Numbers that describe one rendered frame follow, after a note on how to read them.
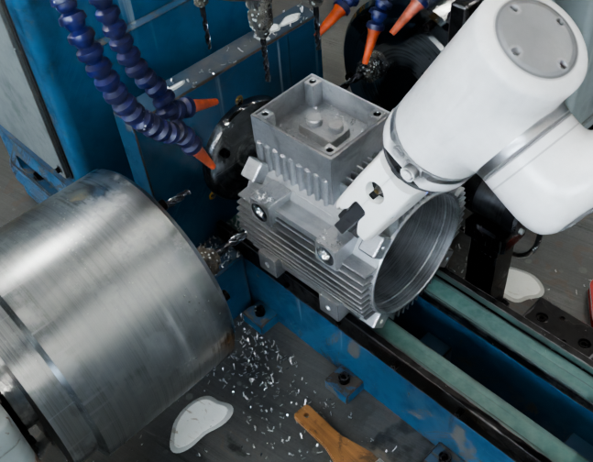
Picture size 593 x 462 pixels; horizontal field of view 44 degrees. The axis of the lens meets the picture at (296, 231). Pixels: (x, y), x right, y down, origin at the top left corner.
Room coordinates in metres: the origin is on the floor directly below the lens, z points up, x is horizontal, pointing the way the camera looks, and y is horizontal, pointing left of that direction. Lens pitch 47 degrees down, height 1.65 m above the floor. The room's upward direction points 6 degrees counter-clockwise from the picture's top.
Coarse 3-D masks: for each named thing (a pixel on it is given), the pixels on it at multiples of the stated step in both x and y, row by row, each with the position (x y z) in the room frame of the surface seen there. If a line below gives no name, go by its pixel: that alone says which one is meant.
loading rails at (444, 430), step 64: (256, 256) 0.65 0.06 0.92; (256, 320) 0.62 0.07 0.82; (320, 320) 0.56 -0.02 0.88; (448, 320) 0.54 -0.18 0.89; (512, 320) 0.50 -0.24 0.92; (384, 384) 0.48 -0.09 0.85; (448, 384) 0.43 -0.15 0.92; (512, 384) 0.46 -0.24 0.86; (576, 384) 0.41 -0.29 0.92; (448, 448) 0.40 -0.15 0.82; (512, 448) 0.35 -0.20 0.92; (576, 448) 0.38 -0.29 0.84
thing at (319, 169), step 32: (288, 96) 0.69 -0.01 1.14; (320, 96) 0.70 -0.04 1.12; (352, 96) 0.67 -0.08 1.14; (256, 128) 0.65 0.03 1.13; (288, 128) 0.66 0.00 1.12; (320, 128) 0.64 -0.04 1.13; (288, 160) 0.61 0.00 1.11; (320, 160) 0.58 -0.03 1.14; (352, 160) 0.59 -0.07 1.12; (320, 192) 0.58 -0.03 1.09
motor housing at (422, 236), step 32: (448, 192) 0.58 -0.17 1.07; (256, 224) 0.61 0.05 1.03; (288, 224) 0.57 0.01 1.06; (320, 224) 0.56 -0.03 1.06; (416, 224) 0.62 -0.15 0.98; (448, 224) 0.60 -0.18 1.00; (288, 256) 0.57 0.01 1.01; (352, 256) 0.52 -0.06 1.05; (384, 256) 0.50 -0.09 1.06; (416, 256) 0.59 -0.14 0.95; (320, 288) 0.54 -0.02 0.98; (352, 288) 0.50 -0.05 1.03; (384, 288) 0.56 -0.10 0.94; (416, 288) 0.55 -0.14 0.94
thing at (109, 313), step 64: (64, 192) 0.55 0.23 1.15; (128, 192) 0.53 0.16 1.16; (0, 256) 0.46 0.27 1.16; (64, 256) 0.46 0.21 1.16; (128, 256) 0.46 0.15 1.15; (192, 256) 0.47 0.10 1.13; (0, 320) 0.40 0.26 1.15; (64, 320) 0.40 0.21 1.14; (128, 320) 0.41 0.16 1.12; (192, 320) 0.43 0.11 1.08; (0, 384) 0.38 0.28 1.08; (64, 384) 0.36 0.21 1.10; (128, 384) 0.37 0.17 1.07; (192, 384) 0.42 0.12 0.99; (64, 448) 0.34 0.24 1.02
